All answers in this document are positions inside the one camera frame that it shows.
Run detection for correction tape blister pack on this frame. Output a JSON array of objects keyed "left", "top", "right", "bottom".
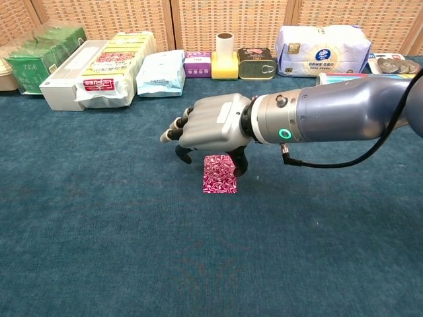
[{"left": 367, "top": 52, "right": 422, "bottom": 75}]

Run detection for clear box green tea bags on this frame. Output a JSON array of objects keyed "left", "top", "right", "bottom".
[{"left": 5, "top": 21, "right": 87, "bottom": 96}]

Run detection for black gold luncheon meat can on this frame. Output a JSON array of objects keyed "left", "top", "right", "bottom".
[{"left": 237, "top": 48, "right": 278, "bottom": 81}]

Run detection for white blue tissue pack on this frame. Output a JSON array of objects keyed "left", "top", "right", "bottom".
[{"left": 275, "top": 24, "right": 372, "bottom": 79}]

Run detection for white paper roll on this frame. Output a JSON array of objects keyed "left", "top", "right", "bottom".
[{"left": 215, "top": 32, "right": 236, "bottom": 62}]

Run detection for teal table cloth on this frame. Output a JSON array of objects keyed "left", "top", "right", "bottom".
[{"left": 0, "top": 55, "right": 423, "bottom": 317}]

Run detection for woven bamboo folding screen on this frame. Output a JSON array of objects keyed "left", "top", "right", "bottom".
[{"left": 0, "top": 0, "right": 423, "bottom": 57}]

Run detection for blue cling film roll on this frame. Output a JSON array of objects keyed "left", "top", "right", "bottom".
[{"left": 315, "top": 72, "right": 417, "bottom": 87}]

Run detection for small purple box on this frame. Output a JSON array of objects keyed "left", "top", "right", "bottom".
[{"left": 184, "top": 51, "right": 213, "bottom": 79}]

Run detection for long white power strip box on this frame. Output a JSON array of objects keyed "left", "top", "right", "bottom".
[{"left": 38, "top": 40, "right": 110, "bottom": 112}]

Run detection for pink patterned card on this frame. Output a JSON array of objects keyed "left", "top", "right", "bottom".
[{"left": 202, "top": 153, "right": 239, "bottom": 195}]

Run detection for yellow sponge multipack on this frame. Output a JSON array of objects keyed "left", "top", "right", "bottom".
[{"left": 74, "top": 31, "right": 158, "bottom": 109}]

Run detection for light blue wet wipes pack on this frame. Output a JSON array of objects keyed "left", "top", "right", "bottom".
[{"left": 135, "top": 50, "right": 186, "bottom": 98}]

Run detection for yellow sponge under paper roll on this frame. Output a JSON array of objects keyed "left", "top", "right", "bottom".
[{"left": 210, "top": 52, "right": 239, "bottom": 81}]

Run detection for beige lidded food container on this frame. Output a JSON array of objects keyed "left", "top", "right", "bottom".
[{"left": 0, "top": 46, "right": 20, "bottom": 92}]

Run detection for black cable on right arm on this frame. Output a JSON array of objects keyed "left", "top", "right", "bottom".
[{"left": 280, "top": 67, "right": 423, "bottom": 168}]

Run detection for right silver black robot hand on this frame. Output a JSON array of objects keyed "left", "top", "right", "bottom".
[{"left": 159, "top": 92, "right": 254, "bottom": 178}]

